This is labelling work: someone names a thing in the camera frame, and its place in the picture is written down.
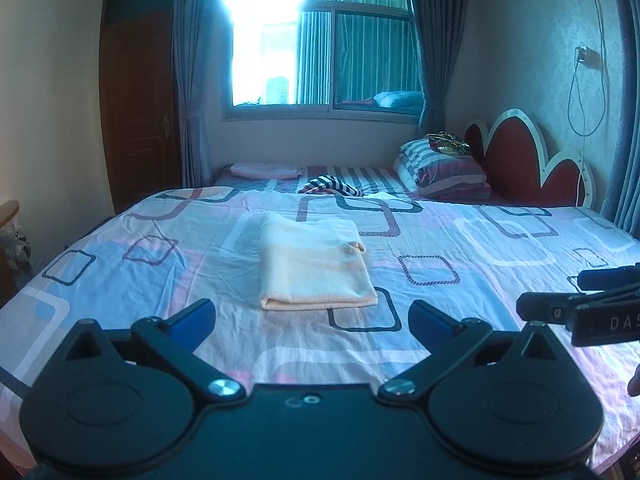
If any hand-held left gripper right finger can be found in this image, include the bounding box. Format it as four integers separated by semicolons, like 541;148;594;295
377;300;572;403

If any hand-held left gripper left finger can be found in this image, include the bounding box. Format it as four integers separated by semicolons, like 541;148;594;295
50;298;248;404

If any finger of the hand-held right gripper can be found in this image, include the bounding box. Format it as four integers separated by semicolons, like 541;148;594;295
516;291;577;325
577;266;640;292

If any cream cloth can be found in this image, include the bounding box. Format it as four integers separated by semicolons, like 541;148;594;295
258;211;379;311

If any patterned pastel bedsheet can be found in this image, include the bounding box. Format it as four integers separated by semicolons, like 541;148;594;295
0;186;640;476

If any striped folded quilt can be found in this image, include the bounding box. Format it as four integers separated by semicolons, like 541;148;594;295
392;157;495;202

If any grey blue curtain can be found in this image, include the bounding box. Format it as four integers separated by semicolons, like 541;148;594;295
402;0;471;136
172;0;236;188
600;0;640;241

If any red and white headboard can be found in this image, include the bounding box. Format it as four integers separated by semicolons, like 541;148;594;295
464;107;596;208

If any striped pillow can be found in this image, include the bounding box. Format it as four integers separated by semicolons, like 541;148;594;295
399;138;488;190

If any striped mattress sheet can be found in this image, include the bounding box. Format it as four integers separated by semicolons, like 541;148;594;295
212;164;506;206

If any pink folded cloth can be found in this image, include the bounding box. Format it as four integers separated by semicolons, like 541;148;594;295
231;161;303;180

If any black and white striped cloth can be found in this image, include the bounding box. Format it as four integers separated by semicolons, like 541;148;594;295
297;174;366;198

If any colourful patterned cloth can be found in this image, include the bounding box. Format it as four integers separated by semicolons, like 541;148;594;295
425;131;472;157

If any grey bundled object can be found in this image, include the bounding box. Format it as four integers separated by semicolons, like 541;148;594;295
0;225;33;281

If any brown wooden door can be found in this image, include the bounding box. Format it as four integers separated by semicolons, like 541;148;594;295
99;0;182;216

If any light blue quilt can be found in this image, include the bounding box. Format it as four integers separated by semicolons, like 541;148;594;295
372;90;426;109

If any white outdoor unit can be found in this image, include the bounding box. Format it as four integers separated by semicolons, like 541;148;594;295
265;76;291;105

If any sliding glass window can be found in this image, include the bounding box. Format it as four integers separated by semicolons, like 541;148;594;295
220;0;433;122

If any white charging cable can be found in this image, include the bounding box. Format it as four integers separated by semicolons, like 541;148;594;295
576;135;589;208

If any black power cable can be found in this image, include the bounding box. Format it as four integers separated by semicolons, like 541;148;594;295
567;0;609;138

